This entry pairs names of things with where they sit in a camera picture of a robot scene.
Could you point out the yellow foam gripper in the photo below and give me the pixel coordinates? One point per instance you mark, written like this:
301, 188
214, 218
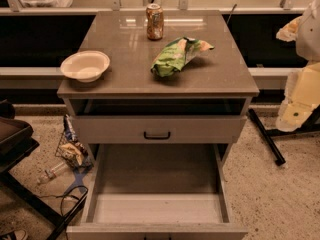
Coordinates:
310, 34

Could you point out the grey drawer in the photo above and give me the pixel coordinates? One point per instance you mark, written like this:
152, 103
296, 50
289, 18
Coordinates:
157, 192
158, 129

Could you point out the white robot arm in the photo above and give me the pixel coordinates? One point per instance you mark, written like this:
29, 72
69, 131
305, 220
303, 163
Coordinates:
302, 90

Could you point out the grey drawer cabinet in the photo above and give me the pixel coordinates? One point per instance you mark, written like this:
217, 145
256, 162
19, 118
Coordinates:
214, 83

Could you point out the grey top drawer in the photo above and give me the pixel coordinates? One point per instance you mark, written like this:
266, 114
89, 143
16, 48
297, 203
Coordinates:
158, 129

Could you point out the green chip bag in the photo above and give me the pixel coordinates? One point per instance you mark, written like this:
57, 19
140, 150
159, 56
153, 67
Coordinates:
177, 54

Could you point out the orange soda can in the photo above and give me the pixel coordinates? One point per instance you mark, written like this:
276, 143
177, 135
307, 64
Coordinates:
155, 21

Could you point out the white bowl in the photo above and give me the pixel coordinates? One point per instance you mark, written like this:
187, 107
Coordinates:
85, 66

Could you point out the clear plastic bottle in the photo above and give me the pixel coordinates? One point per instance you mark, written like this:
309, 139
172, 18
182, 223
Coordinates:
52, 173

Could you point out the dark chair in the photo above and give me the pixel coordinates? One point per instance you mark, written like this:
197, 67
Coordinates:
16, 142

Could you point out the sneaker shoe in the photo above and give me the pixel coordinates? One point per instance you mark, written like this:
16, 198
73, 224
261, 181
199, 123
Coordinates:
15, 235

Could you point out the black table leg frame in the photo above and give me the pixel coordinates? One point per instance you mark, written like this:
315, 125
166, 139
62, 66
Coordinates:
310, 126

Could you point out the wire basket with snacks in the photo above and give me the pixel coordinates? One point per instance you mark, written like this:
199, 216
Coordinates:
70, 148

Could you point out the black floor frame bar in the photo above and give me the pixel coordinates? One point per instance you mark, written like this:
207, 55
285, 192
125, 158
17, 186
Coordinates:
60, 221

